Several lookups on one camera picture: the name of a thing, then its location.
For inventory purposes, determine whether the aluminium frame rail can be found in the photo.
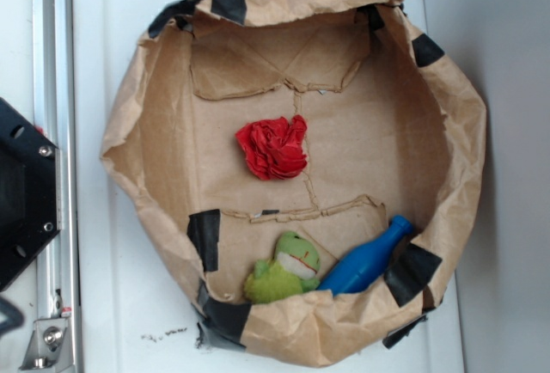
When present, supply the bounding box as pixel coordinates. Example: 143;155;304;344
33;0;83;372

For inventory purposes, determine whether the brown paper bag tray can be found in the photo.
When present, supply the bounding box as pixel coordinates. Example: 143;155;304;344
101;0;486;367

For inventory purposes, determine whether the red paper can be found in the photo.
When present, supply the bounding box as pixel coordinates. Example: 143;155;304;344
235;115;308;180

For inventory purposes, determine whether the green plush frog toy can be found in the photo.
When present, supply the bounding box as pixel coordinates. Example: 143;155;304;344
244;231;321;304

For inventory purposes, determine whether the blue plastic bottle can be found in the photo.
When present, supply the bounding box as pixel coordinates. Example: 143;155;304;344
317;216;413;296

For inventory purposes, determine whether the white plastic board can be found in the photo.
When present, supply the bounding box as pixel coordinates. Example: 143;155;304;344
70;0;467;373

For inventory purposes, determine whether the black robot mount block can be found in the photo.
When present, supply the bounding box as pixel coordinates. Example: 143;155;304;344
1;100;59;291

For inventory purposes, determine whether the metal corner bracket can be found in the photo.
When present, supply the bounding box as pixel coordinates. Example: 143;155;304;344
18;318;72;372

